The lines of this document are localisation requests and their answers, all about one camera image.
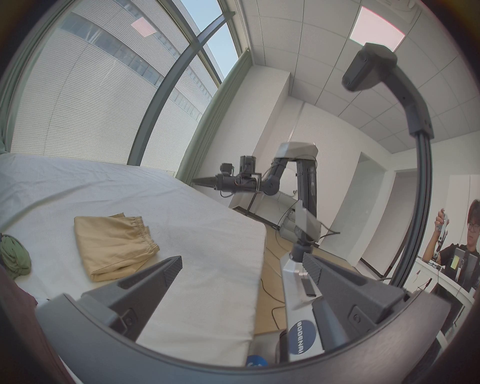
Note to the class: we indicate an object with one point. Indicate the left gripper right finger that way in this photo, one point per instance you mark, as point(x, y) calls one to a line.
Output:
point(360, 303)

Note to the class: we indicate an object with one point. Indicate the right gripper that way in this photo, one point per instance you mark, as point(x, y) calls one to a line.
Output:
point(240, 183)

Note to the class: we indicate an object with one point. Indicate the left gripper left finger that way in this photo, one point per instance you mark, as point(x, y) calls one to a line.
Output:
point(125, 300)

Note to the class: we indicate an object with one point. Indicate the grey hand-held device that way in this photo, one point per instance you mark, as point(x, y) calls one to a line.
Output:
point(442, 232)

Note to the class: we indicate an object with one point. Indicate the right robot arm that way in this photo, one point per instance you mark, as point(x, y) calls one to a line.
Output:
point(305, 187)

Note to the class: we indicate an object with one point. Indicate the bed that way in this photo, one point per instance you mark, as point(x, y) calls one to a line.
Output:
point(150, 195)

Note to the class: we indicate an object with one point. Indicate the white desk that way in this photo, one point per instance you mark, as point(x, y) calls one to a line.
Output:
point(442, 285)

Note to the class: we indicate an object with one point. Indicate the brown garment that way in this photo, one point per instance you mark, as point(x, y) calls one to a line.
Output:
point(15, 288)

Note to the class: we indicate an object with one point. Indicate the person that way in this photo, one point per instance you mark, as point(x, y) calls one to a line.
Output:
point(461, 255)

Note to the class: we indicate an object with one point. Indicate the green garment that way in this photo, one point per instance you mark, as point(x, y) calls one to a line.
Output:
point(15, 257)

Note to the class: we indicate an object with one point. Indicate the window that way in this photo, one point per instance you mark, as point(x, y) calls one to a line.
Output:
point(93, 93)

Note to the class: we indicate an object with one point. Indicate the square ceiling light panel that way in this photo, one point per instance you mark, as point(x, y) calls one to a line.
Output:
point(377, 28)

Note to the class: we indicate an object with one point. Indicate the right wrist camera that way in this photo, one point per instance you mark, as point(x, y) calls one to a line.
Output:
point(227, 169)

